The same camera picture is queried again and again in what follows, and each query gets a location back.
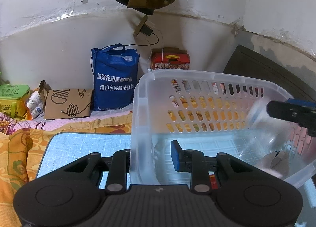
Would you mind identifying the red cigarette box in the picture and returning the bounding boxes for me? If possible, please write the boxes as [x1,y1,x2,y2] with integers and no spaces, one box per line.
[209,174,218,190]

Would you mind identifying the white plush toy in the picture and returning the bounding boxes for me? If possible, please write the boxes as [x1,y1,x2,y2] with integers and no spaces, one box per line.
[256,151,290,179]

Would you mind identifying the clear plastic basket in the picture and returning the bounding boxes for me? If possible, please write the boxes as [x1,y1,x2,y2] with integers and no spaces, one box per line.
[130,69,315,188]

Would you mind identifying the dark wooden headboard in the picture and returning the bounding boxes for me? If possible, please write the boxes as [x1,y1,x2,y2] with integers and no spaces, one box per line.
[223,45,315,102]

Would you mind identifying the brown paper bag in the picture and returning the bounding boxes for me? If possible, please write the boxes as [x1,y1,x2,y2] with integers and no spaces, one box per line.
[38,80,93,120]

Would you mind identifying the orange floral blanket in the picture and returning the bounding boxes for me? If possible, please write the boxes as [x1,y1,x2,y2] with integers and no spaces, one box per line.
[1,113,132,226]

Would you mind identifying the red gift box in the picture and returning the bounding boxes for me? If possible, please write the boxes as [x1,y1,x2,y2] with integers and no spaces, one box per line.
[150,48,190,70]

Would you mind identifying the blue tote bag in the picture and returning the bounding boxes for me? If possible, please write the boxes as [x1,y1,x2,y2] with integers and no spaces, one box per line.
[91,43,140,111]

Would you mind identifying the green yellow tin box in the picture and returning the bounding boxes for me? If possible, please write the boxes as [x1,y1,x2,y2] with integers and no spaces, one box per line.
[0,84,30,119]

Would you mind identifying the black charger with cable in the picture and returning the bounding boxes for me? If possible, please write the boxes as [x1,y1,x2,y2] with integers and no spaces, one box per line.
[125,24,160,47]

